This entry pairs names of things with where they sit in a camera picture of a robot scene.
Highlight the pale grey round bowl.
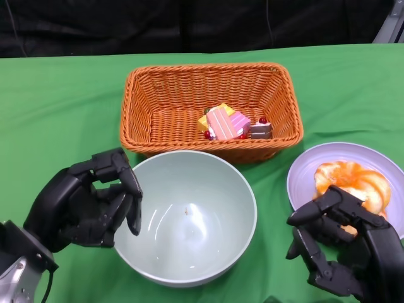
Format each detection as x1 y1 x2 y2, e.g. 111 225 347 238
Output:
113 150 258 288

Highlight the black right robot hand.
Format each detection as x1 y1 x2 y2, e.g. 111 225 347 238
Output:
285 184 404 303

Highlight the chocolate brown cake slice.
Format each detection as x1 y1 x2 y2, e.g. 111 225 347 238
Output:
250 117 273 140

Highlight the yellow cake slice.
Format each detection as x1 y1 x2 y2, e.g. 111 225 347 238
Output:
198 103 236 132

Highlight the thin black cable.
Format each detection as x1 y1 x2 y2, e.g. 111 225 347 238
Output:
40 268 54 303

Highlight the magenta pink cake slice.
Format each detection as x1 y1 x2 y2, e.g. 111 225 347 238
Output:
229 112 252 136

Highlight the orange striped croissant bread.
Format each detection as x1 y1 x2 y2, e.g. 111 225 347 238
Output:
339 210 388 237
314 160 392 217

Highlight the grey metal frame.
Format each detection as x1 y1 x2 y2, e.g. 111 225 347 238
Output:
372 0 404 45

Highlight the orange wicker rectangular basket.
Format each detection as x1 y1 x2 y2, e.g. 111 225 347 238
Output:
119 62 304 164

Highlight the green tablecloth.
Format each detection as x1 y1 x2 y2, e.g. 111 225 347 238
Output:
0 42 404 303

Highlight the black backdrop curtain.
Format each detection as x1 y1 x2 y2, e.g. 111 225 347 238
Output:
0 0 391 59

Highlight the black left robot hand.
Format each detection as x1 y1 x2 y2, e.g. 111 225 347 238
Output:
23 147 144 253

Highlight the lavender round plate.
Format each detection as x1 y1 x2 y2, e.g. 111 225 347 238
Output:
286 142 404 241

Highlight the salmon pink cake slice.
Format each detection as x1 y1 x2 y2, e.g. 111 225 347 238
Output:
206 107 238 141

